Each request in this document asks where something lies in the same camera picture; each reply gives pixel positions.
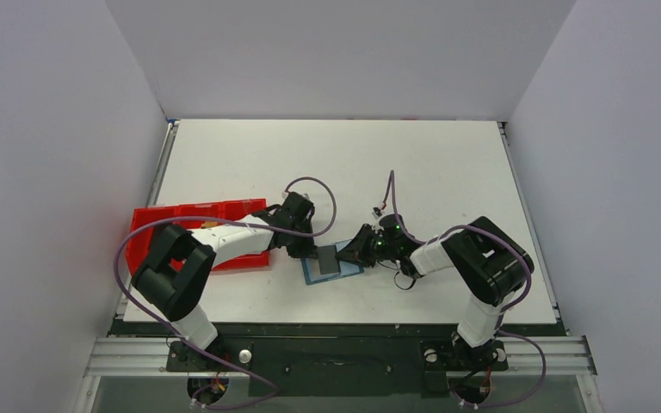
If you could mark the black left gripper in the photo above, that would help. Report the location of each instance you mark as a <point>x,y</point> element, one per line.
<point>387,245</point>

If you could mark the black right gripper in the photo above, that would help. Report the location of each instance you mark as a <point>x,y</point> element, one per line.
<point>306,248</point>

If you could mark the blue leather card holder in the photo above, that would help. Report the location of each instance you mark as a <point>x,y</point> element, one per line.
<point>310,268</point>

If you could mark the black credit card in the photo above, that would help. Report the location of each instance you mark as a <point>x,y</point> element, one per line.
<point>328,265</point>

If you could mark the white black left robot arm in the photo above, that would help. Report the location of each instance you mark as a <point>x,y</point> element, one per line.
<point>496,270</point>

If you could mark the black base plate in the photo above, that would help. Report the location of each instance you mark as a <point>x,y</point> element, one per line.
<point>349,360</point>

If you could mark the aluminium frame rail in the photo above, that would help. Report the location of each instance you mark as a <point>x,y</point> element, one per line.
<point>149,357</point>

